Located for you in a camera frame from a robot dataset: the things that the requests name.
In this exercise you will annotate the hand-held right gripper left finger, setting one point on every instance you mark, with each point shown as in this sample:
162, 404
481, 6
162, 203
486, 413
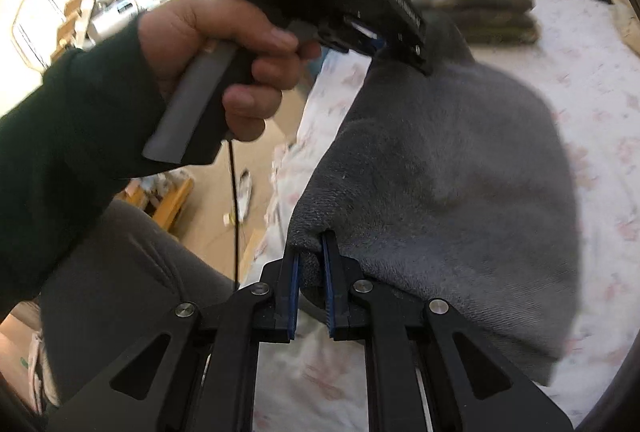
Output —
292, 292

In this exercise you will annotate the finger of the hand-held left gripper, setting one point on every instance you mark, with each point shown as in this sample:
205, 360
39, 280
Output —
400, 52

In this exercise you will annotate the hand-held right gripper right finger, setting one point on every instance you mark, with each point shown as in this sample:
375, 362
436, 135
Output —
327, 292

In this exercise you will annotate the dark grey pants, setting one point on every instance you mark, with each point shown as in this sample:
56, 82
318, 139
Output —
440, 161

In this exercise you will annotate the person's left forearm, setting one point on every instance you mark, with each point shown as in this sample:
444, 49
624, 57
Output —
60, 136

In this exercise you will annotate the olive folded pants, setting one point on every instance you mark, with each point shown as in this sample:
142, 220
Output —
485, 11
500, 32

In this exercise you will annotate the person's left hand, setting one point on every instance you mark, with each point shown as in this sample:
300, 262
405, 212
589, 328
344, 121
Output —
200, 21

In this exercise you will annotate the wooden stool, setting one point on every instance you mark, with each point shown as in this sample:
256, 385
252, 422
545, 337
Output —
167, 204

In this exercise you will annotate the person's leg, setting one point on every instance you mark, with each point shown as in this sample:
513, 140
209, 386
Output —
125, 272

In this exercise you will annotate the white kitchen appliance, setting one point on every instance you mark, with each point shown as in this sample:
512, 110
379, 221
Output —
122, 9

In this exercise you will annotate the yellow bear print duvet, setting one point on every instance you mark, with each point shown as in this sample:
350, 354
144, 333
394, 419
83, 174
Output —
627, 16

